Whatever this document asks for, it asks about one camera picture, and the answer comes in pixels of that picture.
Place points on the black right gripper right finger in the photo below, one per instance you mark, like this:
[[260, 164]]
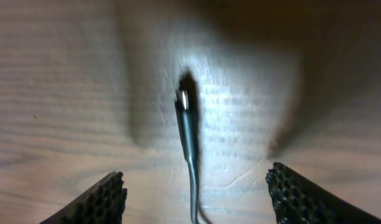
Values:
[[297, 200]]

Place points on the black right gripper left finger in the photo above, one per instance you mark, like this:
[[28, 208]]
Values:
[[102, 203]]

